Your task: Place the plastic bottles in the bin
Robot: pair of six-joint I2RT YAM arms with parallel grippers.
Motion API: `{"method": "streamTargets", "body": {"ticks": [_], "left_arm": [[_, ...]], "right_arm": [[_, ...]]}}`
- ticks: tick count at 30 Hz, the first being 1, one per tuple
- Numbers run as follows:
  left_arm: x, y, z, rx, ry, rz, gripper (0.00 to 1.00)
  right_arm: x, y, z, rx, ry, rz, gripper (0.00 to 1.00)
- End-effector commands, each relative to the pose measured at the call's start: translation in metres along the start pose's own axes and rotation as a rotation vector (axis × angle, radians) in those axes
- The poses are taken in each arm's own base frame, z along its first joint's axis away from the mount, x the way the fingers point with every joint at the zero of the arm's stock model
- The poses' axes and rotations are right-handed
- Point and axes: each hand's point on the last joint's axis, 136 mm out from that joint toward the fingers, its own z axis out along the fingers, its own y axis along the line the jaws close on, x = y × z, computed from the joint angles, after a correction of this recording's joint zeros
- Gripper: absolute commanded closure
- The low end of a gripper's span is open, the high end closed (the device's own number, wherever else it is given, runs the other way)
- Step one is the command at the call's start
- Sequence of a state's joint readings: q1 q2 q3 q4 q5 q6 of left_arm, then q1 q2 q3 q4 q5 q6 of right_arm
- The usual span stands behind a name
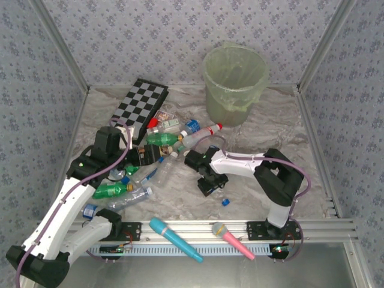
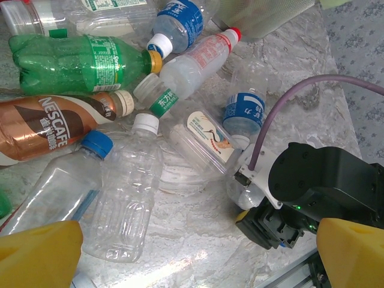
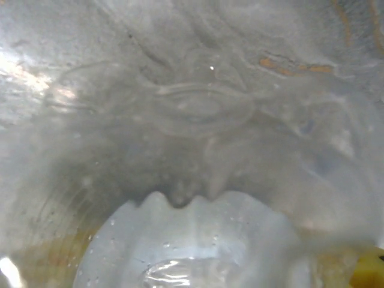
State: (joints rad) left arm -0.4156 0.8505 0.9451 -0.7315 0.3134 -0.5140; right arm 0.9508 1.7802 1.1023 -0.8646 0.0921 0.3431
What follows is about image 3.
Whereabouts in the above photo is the clear plastic bottle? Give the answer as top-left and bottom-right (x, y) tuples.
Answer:
(70, 189), (320, 288)

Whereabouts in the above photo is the yellow plastic object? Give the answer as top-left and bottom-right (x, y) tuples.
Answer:
(349, 244), (384, 288)

